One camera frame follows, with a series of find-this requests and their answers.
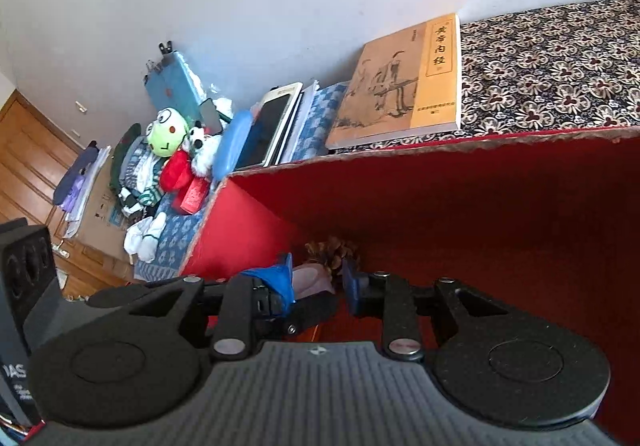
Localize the dark standing phone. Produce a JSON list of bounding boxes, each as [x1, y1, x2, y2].
[[199, 98, 223, 134]]

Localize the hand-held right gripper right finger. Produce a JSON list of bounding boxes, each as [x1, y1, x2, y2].
[[341, 258, 508, 361]]

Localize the green frog plush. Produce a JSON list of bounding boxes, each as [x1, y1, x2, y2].
[[145, 108, 198, 194]]

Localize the blue box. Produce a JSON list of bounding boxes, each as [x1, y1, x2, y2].
[[144, 50, 203, 127]]

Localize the panda plush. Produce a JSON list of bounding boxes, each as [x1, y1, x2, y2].
[[187, 122, 224, 177]]

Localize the large cardboard box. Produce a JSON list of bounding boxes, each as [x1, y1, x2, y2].
[[75, 161, 136, 263]]

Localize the red brocade cardboard box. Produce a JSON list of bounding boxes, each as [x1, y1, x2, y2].
[[180, 126, 640, 432]]

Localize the wooden door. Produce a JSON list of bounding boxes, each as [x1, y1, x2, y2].
[[0, 90, 136, 297]]

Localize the large pine cone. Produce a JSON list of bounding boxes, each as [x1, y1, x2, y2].
[[305, 237, 358, 273]]

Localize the yellow illustrated book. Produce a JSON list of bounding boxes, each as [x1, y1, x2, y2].
[[325, 13, 462, 151]]

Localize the white framed phone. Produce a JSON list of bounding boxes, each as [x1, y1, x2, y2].
[[234, 82, 304, 171]]

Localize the blue glasses case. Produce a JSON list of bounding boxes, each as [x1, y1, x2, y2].
[[212, 110, 257, 191]]

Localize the red packet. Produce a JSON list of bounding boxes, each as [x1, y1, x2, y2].
[[175, 176, 210, 215]]

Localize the hanging dark clothes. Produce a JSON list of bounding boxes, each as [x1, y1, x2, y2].
[[52, 141, 112, 237]]

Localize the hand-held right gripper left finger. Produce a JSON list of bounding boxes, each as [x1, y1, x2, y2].
[[127, 253, 338, 362]]

